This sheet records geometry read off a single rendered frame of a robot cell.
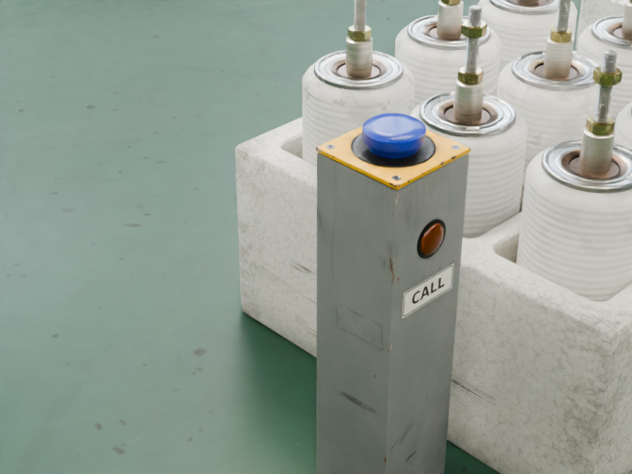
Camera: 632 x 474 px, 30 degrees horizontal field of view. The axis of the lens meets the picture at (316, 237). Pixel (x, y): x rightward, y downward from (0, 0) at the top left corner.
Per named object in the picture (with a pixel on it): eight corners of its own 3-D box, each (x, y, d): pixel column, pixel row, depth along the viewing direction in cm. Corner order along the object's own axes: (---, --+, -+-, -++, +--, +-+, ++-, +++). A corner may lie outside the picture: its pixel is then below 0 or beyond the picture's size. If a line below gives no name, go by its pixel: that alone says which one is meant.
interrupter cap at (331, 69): (372, 101, 95) (372, 93, 95) (296, 79, 99) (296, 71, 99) (419, 69, 101) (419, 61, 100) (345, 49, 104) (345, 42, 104)
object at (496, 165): (375, 292, 104) (382, 106, 94) (463, 261, 108) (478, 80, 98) (441, 350, 97) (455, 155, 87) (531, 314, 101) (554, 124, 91)
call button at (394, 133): (437, 154, 75) (439, 125, 74) (395, 176, 72) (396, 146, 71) (390, 134, 77) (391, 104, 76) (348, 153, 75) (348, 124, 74)
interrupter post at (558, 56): (571, 82, 99) (576, 45, 97) (542, 80, 99) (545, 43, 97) (569, 70, 101) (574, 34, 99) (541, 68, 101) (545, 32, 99)
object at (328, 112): (371, 292, 104) (377, 105, 94) (282, 258, 108) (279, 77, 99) (425, 244, 110) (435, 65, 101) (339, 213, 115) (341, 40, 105)
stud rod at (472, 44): (459, 98, 92) (466, 6, 88) (469, 95, 92) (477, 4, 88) (467, 102, 91) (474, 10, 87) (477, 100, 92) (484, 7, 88)
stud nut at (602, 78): (591, 84, 81) (592, 73, 81) (592, 74, 83) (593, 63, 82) (620, 87, 81) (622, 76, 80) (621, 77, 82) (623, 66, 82)
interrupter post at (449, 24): (440, 42, 106) (442, 7, 104) (432, 32, 108) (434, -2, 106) (466, 39, 106) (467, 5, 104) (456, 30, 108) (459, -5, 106)
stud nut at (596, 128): (584, 134, 83) (586, 122, 83) (586, 123, 85) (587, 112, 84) (612, 136, 83) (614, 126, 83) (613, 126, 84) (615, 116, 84)
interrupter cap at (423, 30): (421, 56, 103) (422, 49, 103) (396, 24, 109) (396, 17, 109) (503, 48, 105) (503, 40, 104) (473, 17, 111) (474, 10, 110)
